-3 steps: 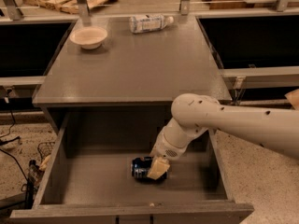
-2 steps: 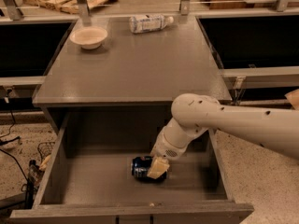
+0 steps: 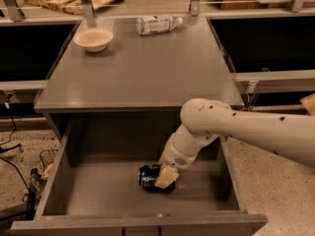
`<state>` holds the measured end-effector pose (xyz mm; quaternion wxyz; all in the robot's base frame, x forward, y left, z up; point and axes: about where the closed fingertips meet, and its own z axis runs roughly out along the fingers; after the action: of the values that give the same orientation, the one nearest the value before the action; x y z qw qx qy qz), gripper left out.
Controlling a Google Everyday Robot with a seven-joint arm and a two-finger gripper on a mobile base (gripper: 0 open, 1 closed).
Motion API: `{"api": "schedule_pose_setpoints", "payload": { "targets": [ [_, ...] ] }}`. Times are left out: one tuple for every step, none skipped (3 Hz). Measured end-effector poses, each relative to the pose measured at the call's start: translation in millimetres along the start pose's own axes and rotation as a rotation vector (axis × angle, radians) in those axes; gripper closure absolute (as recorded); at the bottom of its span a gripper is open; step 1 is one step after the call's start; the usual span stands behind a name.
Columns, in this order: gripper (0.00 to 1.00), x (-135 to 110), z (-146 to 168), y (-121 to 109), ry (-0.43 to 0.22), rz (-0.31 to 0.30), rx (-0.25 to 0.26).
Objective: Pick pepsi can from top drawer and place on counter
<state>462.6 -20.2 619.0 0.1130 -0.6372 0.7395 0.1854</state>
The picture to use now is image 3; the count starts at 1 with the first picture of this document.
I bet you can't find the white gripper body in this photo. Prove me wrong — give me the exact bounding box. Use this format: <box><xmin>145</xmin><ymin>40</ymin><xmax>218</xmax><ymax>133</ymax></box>
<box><xmin>158</xmin><ymin>138</ymin><xmax>197</xmax><ymax>169</ymax></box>

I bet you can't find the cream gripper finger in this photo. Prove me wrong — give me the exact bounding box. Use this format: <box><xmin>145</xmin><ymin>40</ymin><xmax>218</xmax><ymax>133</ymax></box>
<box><xmin>155</xmin><ymin>164</ymin><xmax>179</xmax><ymax>189</ymax></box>

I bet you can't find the blue pepsi can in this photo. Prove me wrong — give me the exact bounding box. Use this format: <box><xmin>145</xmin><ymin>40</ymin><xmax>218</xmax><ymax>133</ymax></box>
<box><xmin>138</xmin><ymin>164</ymin><xmax>176</xmax><ymax>192</ymax></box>

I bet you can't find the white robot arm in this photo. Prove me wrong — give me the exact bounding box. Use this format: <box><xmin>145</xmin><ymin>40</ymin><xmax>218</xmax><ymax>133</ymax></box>
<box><xmin>156</xmin><ymin>98</ymin><xmax>315</xmax><ymax>189</ymax></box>

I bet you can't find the grey cabinet counter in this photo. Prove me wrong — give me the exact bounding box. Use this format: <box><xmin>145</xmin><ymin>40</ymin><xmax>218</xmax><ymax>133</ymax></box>
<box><xmin>34</xmin><ymin>17</ymin><xmax>243</xmax><ymax>137</ymax></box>

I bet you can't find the grey open drawer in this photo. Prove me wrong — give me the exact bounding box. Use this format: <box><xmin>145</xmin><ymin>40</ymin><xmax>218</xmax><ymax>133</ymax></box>
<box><xmin>11</xmin><ymin>116</ymin><xmax>267</xmax><ymax>236</ymax></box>

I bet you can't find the clear plastic water bottle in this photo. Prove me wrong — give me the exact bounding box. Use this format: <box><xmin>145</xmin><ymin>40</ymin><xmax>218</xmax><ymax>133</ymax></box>
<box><xmin>136</xmin><ymin>15</ymin><xmax>183</xmax><ymax>35</ymax></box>

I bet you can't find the white ceramic bowl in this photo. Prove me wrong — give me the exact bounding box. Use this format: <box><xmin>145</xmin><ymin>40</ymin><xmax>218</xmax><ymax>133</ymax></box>
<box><xmin>74</xmin><ymin>28</ymin><xmax>113</xmax><ymax>52</ymax></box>

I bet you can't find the black wire basket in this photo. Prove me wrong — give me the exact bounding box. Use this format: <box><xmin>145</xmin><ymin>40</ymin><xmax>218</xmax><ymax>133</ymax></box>
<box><xmin>39</xmin><ymin>149</ymin><xmax>58</xmax><ymax>169</ymax></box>

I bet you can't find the black cable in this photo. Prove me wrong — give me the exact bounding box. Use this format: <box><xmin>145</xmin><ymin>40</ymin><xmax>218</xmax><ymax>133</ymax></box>
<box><xmin>0</xmin><ymin>115</ymin><xmax>31</xmax><ymax>192</ymax></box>

